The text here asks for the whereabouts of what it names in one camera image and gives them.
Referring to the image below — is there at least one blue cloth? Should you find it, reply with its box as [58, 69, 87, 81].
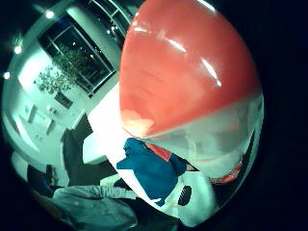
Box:
[115, 138, 189, 208]

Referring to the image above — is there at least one dark plant pot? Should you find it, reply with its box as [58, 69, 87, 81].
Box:
[53, 90, 74, 111]

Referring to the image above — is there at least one red and white beach ball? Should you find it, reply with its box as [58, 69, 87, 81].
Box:
[118, 0, 265, 187]

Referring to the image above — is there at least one dark framed window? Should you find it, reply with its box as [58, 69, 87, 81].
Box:
[38, 14, 117, 98]

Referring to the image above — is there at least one white object with black oval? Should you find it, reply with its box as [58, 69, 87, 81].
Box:
[162, 172, 219, 227]

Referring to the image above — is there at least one green leafy plant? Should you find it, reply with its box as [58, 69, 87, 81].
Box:
[33, 44, 94, 96]

